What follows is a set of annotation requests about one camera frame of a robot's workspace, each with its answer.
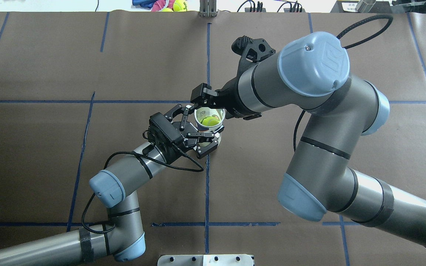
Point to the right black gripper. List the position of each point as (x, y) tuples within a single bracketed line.
[(230, 96)]

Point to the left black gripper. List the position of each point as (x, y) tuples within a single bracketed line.
[(168, 149)]

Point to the clear tennis ball can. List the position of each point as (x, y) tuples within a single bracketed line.
[(203, 112)]

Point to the yellow tennis ball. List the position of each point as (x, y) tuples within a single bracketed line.
[(211, 121)]

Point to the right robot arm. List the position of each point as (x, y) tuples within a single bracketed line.
[(313, 73)]

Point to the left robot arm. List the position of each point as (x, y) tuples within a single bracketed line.
[(49, 152)]

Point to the spare tennis ball on desk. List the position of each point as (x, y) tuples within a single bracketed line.
[(180, 6)]

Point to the pink cloth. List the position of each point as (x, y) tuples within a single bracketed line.
[(160, 4)]

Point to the blue cloth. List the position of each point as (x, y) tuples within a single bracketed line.
[(144, 3)]

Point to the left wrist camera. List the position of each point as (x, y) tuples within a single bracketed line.
[(156, 123)]

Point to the aluminium frame post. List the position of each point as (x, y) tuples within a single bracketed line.
[(208, 8)]

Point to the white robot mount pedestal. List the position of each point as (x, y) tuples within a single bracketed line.
[(207, 260)]

